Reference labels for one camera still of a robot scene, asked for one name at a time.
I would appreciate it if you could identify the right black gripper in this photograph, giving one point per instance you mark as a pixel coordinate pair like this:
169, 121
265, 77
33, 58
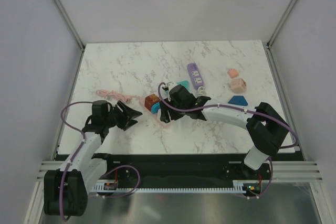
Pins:
164, 116

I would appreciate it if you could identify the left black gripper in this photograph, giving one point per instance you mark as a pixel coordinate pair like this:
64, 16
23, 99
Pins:
126, 116

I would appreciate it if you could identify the pink power strip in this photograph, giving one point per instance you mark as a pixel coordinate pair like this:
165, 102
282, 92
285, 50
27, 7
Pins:
155, 117

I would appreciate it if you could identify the light blue plug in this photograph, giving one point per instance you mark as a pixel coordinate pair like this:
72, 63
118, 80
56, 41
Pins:
155, 108

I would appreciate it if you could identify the brown cube plug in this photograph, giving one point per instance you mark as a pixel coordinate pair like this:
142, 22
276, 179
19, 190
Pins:
151, 101

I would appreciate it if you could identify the teal power strip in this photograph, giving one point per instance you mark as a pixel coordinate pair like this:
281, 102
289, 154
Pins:
184, 83

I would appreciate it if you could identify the purple power strip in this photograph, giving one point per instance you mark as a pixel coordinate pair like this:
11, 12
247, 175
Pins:
195, 76

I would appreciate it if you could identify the blue cube plug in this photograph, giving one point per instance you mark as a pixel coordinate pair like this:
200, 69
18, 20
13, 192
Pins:
239, 100

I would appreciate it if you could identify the peach cube plug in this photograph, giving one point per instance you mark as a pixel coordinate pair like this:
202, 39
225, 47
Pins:
238, 85

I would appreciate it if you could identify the pink plug adapter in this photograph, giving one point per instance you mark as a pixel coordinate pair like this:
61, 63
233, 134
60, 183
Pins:
233, 73

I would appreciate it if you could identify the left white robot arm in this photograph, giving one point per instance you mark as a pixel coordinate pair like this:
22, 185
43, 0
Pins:
66, 189

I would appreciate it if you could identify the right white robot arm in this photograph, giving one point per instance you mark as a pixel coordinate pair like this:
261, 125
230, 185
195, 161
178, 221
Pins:
265, 126

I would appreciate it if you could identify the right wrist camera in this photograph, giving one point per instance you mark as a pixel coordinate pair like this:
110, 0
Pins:
169, 86

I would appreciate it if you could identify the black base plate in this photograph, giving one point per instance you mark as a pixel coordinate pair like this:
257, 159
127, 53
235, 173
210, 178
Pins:
181, 170

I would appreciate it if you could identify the left aluminium frame post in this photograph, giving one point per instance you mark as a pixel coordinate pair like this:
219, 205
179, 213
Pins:
66, 19

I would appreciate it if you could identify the aluminium frame post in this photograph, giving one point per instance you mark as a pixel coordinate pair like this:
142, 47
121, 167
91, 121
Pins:
66, 19
285, 16

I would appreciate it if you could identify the white cable duct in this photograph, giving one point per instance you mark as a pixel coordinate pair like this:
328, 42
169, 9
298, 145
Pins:
236, 188

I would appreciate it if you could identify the aluminium rail bar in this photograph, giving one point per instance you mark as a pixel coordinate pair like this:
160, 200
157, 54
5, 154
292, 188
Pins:
283, 171

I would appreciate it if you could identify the right aluminium frame post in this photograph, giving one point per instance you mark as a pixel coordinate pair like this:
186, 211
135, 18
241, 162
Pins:
285, 16

